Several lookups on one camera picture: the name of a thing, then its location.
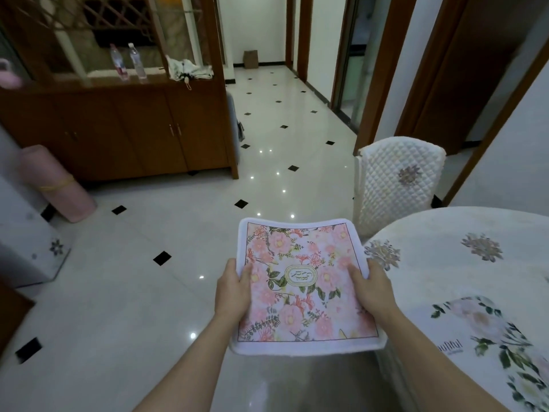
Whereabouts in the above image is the brown wooden door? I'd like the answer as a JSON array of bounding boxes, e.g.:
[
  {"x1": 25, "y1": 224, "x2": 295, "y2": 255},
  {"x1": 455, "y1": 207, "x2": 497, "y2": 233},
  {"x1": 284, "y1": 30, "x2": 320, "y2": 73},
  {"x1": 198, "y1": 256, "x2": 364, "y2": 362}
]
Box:
[{"x1": 395, "y1": 0, "x2": 537, "y2": 144}]

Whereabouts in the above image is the person's right hand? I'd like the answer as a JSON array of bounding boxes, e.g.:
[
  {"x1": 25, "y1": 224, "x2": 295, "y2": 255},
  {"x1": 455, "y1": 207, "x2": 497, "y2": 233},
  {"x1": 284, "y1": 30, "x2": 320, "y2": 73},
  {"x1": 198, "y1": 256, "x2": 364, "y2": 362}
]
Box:
[{"x1": 346, "y1": 258, "x2": 402, "y2": 327}]

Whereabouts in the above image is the chair with white quilted cover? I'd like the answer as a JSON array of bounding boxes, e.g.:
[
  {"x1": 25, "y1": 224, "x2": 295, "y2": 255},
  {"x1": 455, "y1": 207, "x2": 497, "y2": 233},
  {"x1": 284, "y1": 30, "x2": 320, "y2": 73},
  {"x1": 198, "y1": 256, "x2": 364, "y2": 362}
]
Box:
[{"x1": 353, "y1": 136, "x2": 447, "y2": 243}]

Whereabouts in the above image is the dark brown wooden furniture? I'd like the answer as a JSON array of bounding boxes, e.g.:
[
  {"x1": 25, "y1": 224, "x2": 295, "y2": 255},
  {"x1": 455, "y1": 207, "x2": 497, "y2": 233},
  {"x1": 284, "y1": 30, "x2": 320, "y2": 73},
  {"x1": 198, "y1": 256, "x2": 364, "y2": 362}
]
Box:
[{"x1": 0, "y1": 279, "x2": 36, "y2": 362}]

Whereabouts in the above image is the white towel with green leaves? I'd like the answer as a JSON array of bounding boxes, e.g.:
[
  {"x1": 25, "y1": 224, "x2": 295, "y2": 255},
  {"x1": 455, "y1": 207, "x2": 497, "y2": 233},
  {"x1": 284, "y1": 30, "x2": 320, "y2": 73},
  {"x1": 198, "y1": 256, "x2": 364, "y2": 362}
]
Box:
[{"x1": 405, "y1": 296, "x2": 549, "y2": 412}]

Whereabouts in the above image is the person's left forearm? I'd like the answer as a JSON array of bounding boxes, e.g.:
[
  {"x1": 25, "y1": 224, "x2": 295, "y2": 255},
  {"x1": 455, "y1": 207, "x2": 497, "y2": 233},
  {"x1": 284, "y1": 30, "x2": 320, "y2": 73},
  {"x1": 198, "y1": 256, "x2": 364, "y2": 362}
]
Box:
[{"x1": 132, "y1": 315, "x2": 237, "y2": 412}]

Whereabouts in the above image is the brown wooden cabinet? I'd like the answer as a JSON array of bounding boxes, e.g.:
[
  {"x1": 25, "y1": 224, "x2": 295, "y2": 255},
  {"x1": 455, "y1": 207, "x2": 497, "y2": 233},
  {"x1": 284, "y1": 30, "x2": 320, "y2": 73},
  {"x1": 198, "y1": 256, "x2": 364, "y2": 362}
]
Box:
[{"x1": 0, "y1": 0, "x2": 240, "y2": 182}]

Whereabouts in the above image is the grey sofa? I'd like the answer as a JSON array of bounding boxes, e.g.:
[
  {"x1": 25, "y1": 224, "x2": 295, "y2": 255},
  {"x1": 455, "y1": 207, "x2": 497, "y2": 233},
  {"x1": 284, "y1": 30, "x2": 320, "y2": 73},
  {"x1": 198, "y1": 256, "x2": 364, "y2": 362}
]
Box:
[{"x1": 226, "y1": 92, "x2": 245, "y2": 155}]

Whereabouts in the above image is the white quilted floral tablecloth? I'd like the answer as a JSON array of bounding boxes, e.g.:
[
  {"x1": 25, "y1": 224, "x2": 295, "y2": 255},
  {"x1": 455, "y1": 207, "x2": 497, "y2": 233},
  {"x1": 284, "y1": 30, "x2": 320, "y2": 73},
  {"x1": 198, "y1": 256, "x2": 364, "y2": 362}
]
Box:
[{"x1": 362, "y1": 206, "x2": 549, "y2": 412}]

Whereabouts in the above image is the pink rolled mat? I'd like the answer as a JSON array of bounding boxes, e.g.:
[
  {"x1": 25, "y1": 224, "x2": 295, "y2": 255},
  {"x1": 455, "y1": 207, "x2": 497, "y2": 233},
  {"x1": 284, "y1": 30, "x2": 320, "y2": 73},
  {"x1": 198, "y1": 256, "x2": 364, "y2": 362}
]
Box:
[{"x1": 19, "y1": 144, "x2": 98, "y2": 224}]

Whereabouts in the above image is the person's right forearm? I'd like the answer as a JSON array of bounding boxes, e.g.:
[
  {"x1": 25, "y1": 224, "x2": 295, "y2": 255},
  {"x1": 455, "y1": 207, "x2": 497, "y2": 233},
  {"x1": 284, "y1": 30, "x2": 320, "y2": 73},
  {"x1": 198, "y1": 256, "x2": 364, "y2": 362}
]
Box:
[{"x1": 377, "y1": 309, "x2": 510, "y2": 412}]

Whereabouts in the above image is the person's left hand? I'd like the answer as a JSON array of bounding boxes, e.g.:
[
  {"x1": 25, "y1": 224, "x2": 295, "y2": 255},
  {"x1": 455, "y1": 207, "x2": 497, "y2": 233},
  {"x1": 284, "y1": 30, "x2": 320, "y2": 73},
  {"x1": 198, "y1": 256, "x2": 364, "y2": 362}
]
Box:
[{"x1": 214, "y1": 257, "x2": 255, "y2": 330}]

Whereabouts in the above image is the pink plush object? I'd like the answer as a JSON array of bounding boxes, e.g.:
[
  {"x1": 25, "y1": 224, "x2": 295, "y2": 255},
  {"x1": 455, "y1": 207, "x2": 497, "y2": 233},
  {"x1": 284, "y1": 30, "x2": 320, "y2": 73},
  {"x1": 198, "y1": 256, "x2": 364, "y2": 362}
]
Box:
[{"x1": 0, "y1": 58, "x2": 23, "y2": 90}]

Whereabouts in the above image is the clear water bottle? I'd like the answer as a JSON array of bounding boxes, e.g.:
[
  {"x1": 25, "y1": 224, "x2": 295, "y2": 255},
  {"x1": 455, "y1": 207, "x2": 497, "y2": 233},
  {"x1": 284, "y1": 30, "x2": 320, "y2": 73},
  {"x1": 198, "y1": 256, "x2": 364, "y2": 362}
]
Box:
[{"x1": 127, "y1": 43, "x2": 148, "y2": 82}]

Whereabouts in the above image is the pink floral towel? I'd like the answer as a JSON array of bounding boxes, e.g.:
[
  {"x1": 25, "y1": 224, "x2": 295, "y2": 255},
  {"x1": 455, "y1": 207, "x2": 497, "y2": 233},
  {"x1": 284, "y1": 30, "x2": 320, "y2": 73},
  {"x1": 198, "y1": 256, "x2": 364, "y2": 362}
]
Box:
[{"x1": 229, "y1": 217, "x2": 387, "y2": 357}]

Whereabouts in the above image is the glass sliding door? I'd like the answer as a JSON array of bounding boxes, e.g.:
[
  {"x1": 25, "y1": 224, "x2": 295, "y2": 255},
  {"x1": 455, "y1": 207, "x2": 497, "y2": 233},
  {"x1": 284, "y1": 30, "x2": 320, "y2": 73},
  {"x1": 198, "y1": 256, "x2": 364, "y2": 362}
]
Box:
[{"x1": 332, "y1": 0, "x2": 393, "y2": 134}]

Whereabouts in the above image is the water bottle with pink label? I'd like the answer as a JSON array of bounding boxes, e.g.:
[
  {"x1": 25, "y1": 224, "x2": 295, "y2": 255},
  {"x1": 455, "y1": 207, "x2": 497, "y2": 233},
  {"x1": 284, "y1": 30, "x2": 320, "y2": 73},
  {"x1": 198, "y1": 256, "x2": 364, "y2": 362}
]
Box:
[{"x1": 109, "y1": 43, "x2": 130, "y2": 81}]

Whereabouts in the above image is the white folded umbrella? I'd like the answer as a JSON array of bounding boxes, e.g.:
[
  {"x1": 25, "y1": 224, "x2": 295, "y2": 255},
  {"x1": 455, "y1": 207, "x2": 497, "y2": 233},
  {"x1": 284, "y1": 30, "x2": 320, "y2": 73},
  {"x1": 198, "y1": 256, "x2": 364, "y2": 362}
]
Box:
[{"x1": 165, "y1": 55, "x2": 214, "y2": 91}]

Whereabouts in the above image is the yellow rubber band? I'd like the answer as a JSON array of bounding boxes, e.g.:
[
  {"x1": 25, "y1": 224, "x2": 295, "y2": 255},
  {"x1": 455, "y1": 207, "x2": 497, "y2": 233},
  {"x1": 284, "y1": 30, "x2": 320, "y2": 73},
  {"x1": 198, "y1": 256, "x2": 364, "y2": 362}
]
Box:
[{"x1": 39, "y1": 174, "x2": 76, "y2": 193}]

